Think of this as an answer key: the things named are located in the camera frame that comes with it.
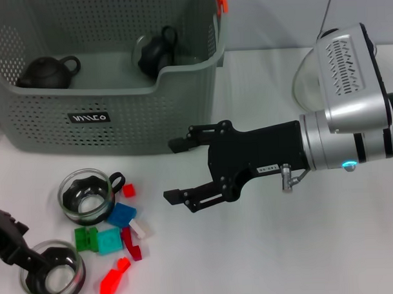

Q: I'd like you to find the large orange-red brick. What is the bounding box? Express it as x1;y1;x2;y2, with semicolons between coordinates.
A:
99;267;123;294

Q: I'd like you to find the teal square brick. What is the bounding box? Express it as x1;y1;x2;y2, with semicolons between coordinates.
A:
96;228;124;256

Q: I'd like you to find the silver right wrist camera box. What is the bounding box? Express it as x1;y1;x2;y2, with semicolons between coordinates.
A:
311;21;393;136

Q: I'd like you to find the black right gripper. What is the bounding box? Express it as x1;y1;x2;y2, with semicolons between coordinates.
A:
159;117;311;215

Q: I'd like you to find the orange bin clip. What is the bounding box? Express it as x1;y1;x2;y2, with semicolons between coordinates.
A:
214;0;230;15

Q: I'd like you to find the dark red curved brick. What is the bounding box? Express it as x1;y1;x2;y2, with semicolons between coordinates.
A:
121;226;144;262

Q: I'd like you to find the silver metal connector plug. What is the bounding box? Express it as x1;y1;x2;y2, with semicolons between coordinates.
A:
279;162;308;193

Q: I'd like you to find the blue flat square brick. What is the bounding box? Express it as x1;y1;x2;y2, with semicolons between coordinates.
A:
106;201;138;228

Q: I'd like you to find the small orange-red brick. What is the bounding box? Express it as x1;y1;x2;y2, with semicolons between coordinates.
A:
116;256;132;273

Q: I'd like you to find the thin grey hanging cable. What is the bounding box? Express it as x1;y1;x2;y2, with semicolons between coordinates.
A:
317;0;337;34

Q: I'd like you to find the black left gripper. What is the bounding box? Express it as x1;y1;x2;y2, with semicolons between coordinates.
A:
0;202;50;277

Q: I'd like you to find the glass teapot black lid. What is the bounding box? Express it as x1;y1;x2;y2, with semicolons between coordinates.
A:
290;28;343;115

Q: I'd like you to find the grey perforated storage bin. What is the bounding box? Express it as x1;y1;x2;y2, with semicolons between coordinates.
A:
0;0;235;160

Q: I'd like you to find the green brick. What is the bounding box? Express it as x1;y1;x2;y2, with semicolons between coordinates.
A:
74;226;100;254

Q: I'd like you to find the dark clay teapot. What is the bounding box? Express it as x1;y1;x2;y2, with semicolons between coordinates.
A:
15;55;83;91

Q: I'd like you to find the white small brick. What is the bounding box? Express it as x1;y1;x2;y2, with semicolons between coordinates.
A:
127;217;154;240

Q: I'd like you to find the glass teacup black sleeve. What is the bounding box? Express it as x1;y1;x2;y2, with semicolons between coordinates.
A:
130;24;181;81
57;167;128;227
17;238;88;294

